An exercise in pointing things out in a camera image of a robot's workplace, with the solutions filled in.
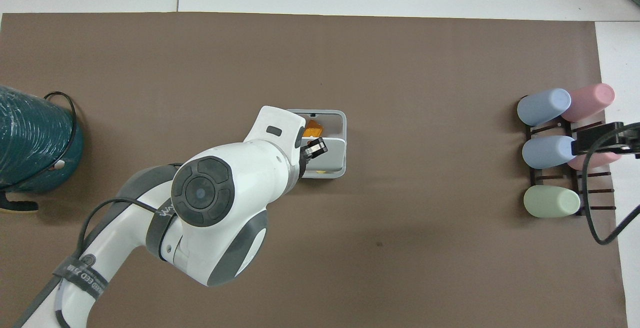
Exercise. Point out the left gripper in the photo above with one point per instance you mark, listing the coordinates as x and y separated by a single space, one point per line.
317 148

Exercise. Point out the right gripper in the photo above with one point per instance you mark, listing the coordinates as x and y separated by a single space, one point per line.
631 145

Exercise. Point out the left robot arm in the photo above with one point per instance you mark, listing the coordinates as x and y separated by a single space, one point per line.
210 203

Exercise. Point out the orange crumpled trash piece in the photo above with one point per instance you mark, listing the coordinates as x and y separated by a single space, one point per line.
314 129

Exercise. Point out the grey trash can with lid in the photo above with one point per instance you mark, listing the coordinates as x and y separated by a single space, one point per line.
339 143

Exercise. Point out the pink cup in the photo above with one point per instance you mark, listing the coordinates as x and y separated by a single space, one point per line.
597 162
590 100

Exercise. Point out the black cup rack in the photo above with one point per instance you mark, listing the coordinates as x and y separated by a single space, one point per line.
583 188

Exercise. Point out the blue cup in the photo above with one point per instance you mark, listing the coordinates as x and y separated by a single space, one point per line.
542 106
546 152

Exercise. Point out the green cup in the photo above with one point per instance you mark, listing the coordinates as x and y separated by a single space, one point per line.
550 201

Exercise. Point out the teal woven basket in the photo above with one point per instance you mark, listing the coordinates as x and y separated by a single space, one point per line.
30 138

